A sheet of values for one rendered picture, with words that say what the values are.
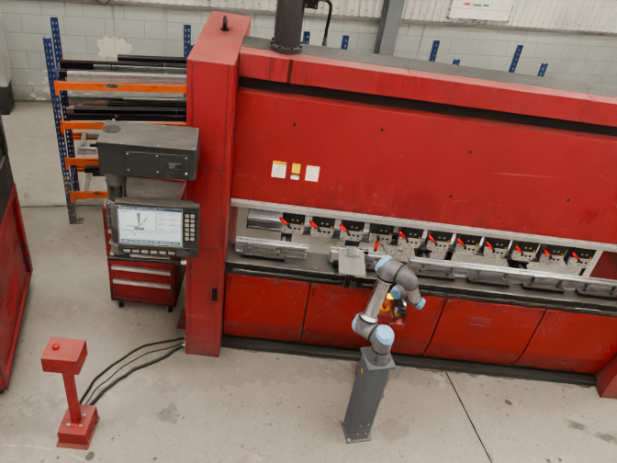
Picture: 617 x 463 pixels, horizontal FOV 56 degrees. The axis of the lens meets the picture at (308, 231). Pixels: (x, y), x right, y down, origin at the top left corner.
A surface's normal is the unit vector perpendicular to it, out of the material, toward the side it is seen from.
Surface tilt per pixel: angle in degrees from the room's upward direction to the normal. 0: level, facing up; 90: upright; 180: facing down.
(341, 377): 0
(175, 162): 90
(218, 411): 0
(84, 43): 90
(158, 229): 90
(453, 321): 90
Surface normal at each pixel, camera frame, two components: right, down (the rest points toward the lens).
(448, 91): -0.03, 0.60
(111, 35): 0.22, 0.61
